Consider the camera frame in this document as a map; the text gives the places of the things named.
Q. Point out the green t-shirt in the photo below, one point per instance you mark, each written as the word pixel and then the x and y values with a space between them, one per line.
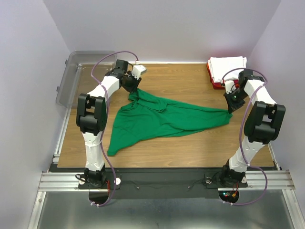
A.
pixel 147 116

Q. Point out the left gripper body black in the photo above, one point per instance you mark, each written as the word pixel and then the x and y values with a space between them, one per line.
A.
pixel 131 83

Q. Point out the red folded t-shirt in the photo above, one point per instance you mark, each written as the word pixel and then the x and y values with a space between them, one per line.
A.
pixel 218 86

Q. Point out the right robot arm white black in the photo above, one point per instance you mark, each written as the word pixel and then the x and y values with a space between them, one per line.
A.
pixel 260 125

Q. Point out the aluminium rail frame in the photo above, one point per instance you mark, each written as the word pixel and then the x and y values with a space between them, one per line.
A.
pixel 266 203

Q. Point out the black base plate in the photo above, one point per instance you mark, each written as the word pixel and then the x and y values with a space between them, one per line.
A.
pixel 161 183

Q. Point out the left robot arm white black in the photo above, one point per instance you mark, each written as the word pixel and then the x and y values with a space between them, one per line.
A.
pixel 92 115

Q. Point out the white folded t-shirt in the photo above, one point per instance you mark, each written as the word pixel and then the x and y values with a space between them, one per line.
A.
pixel 220 66

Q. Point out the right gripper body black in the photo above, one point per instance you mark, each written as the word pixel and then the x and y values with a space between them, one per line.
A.
pixel 235 98

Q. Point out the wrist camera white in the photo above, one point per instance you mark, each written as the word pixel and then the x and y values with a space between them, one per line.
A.
pixel 231 85
pixel 138 71

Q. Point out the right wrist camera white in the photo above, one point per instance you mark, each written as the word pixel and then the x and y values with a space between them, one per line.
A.
pixel 231 85

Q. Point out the clear plastic storage bin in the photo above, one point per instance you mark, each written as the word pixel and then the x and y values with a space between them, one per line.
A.
pixel 71 76

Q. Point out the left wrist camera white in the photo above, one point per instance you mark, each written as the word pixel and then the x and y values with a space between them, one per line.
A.
pixel 138 71

